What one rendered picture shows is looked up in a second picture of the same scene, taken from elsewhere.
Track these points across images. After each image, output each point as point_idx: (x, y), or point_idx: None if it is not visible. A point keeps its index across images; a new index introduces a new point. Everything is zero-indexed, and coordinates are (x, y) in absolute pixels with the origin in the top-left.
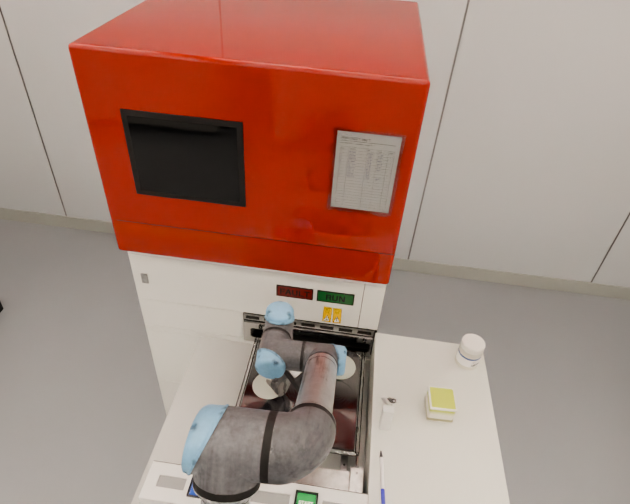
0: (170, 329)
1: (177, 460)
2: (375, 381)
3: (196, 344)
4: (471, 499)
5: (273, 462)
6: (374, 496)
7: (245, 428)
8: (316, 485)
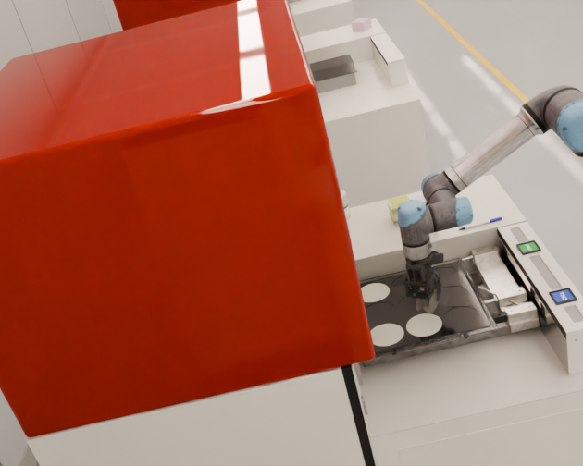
0: (377, 463)
1: (537, 376)
2: (390, 250)
3: (385, 434)
4: (466, 193)
5: (580, 91)
6: (497, 224)
7: (573, 93)
8: (500, 274)
